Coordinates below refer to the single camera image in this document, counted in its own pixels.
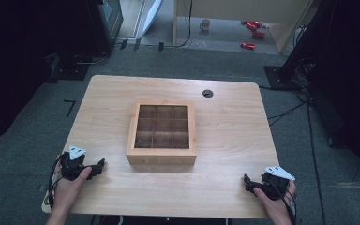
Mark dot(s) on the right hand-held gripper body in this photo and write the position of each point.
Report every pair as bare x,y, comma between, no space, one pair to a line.
276,184

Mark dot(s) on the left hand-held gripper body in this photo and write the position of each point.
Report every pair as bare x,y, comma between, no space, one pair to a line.
72,167

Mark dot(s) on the wooden compartment box with lid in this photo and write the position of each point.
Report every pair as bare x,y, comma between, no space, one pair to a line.
161,155

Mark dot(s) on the person's left hand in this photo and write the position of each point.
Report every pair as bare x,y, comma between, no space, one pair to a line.
67,190

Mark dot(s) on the person's right hand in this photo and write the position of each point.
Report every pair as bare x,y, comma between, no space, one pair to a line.
275,209

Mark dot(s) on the dark curtain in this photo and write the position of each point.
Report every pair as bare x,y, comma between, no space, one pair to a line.
350,78
18,62

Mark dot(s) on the black tape strip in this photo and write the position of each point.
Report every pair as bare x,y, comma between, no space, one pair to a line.
161,46

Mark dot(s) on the red can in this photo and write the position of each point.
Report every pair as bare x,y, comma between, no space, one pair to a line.
252,25
247,46

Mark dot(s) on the dark monitor cabinet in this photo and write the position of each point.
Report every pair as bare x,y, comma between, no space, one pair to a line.
107,22

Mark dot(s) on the white board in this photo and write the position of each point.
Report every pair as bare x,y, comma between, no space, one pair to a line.
153,14

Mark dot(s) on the grey mug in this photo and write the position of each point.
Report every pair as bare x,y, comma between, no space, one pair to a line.
205,25

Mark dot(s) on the black stand base plate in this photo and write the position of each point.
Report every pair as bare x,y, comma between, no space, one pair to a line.
70,70
278,78

